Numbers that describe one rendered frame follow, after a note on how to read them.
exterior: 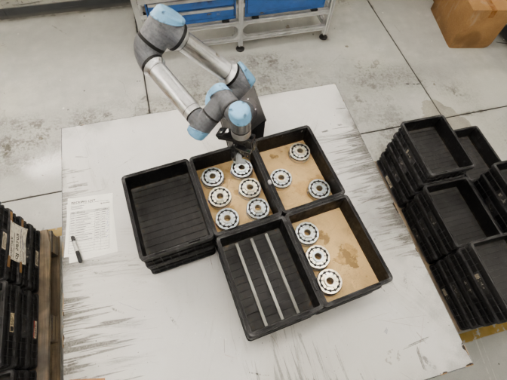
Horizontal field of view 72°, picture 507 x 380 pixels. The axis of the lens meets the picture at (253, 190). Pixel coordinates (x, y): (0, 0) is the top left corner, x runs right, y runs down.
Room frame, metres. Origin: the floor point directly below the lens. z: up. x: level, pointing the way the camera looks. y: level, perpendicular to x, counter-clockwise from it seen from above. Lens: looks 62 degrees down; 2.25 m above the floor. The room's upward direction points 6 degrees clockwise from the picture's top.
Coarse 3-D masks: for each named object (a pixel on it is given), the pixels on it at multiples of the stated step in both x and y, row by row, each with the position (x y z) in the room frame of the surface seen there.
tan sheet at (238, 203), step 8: (248, 160) 0.92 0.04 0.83; (224, 168) 0.86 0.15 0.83; (200, 176) 0.81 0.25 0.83; (224, 176) 0.82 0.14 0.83; (232, 176) 0.82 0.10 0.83; (256, 176) 0.84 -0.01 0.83; (224, 184) 0.78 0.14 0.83; (232, 184) 0.78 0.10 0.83; (208, 192) 0.73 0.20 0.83; (232, 192) 0.74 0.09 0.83; (232, 200) 0.70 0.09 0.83; (240, 200) 0.70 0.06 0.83; (232, 208) 0.66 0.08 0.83; (240, 208) 0.66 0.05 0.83; (256, 208) 0.67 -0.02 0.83; (240, 216) 0.62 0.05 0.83; (240, 224) 0.59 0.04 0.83
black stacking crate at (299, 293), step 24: (240, 240) 0.51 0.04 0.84; (264, 240) 0.52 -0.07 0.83; (288, 240) 0.51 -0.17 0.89; (240, 264) 0.41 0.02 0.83; (264, 264) 0.42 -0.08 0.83; (288, 264) 0.43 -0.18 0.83; (240, 288) 0.31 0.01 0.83; (264, 288) 0.32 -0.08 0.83; (264, 312) 0.23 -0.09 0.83; (288, 312) 0.24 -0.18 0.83
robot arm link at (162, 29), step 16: (160, 16) 1.12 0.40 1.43; (176, 16) 1.15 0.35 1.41; (144, 32) 1.09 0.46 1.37; (160, 32) 1.09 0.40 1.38; (176, 32) 1.11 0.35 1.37; (160, 48) 1.07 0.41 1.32; (176, 48) 1.10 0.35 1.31; (192, 48) 1.13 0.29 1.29; (208, 48) 1.17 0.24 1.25; (208, 64) 1.13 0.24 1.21; (224, 64) 1.17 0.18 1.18; (240, 64) 1.22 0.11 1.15; (224, 80) 1.15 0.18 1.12; (240, 80) 1.16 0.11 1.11; (240, 96) 1.14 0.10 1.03
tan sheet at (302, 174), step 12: (288, 144) 1.04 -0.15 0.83; (264, 156) 0.96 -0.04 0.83; (276, 156) 0.96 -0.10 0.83; (288, 156) 0.97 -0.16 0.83; (276, 168) 0.89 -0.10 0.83; (288, 168) 0.90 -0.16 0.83; (300, 168) 0.91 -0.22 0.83; (312, 168) 0.91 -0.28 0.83; (300, 180) 0.84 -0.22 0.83; (324, 180) 0.85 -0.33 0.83; (288, 192) 0.77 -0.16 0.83; (300, 192) 0.77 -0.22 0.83; (288, 204) 0.71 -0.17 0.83; (300, 204) 0.71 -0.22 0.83
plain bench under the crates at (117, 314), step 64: (64, 128) 1.10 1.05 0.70; (128, 128) 1.14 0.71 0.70; (320, 128) 1.27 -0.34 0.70; (64, 192) 0.72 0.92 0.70; (384, 192) 0.89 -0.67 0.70; (128, 256) 0.43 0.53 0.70; (384, 256) 0.55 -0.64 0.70; (64, 320) 0.14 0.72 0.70; (128, 320) 0.16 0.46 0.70; (192, 320) 0.19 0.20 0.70; (320, 320) 0.24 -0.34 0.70; (384, 320) 0.26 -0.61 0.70; (448, 320) 0.29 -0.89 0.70
